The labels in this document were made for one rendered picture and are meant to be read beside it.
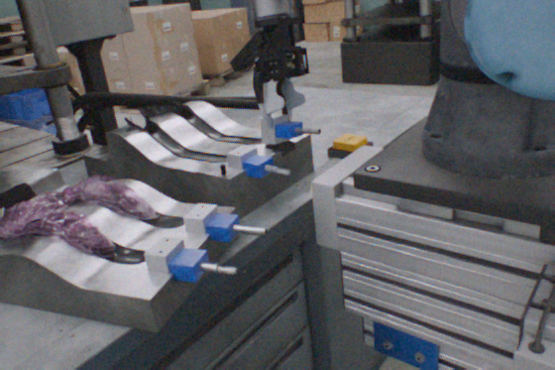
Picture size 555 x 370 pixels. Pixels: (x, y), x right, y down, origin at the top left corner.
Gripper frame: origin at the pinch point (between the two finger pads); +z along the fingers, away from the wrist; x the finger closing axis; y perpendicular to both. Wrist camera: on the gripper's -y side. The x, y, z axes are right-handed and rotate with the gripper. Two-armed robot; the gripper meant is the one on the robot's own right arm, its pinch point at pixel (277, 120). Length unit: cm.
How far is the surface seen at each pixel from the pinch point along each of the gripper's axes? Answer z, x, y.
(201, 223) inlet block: 11.9, -29.6, 6.8
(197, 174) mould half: 7.3, -17.6, -6.5
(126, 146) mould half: 1.7, -18.2, -27.8
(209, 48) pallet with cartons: -40, 306, -341
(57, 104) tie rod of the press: -8, -9, -71
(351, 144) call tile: 8.8, 18.4, 5.7
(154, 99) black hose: -6, 13, -58
